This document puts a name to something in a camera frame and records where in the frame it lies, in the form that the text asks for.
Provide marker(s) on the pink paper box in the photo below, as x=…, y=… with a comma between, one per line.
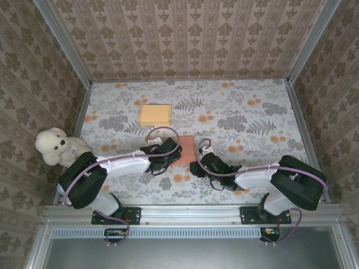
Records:
x=188, y=151

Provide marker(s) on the yellow paper box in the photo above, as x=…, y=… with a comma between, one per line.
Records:
x=155, y=115

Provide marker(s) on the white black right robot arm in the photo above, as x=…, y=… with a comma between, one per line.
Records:
x=297, y=179

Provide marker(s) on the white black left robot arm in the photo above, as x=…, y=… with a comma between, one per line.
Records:
x=123, y=164

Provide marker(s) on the floral patterned table cover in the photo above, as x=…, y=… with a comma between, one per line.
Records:
x=168, y=193

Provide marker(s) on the grey metal sheet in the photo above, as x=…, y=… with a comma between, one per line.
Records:
x=196, y=255

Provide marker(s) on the small black circuit board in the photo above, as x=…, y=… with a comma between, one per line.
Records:
x=115, y=234
x=270, y=234

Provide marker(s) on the white teddy bear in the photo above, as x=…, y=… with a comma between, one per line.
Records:
x=53, y=143

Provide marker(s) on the aluminium mounting rail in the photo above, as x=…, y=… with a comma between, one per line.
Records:
x=190, y=214

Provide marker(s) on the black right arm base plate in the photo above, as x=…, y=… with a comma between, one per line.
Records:
x=248, y=215

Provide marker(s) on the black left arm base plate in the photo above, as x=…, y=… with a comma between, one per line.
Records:
x=131, y=215

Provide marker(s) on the thin aluminium back rail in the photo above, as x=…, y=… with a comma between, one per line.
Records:
x=190, y=80

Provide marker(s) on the aluminium table side rail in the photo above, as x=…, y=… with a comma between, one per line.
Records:
x=301, y=126
x=82, y=110

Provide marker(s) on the aluminium corner post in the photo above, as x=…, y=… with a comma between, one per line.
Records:
x=64, y=47
x=311, y=42

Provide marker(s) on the aluminium frame bar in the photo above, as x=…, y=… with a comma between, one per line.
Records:
x=36, y=249
x=346, y=249

